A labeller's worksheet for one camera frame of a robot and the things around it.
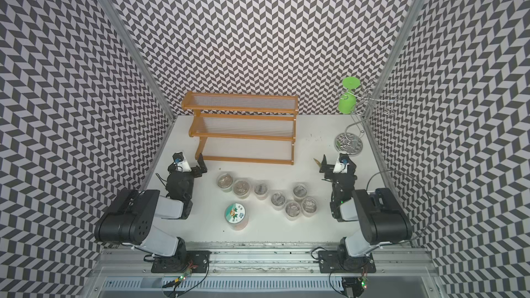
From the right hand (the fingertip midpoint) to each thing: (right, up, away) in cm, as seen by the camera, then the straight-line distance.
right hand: (334, 158), depth 89 cm
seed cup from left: (-40, -12, -4) cm, 42 cm away
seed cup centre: (-25, -16, -7) cm, 30 cm away
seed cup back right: (-16, -13, -5) cm, 21 cm away
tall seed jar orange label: (-41, -20, -14) cm, 47 cm away
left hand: (-63, +1, +1) cm, 63 cm away
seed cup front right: (-12, -18, -8) cm, 23 cm away
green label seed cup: (-48, -10, -2) cm, 49 cm away
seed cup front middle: (-19, -19, -10) cm, 29 cm away
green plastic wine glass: (+6, +25, 0) cm, 26 cm away
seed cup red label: (-32, -12, -5) cm, 35 cm away
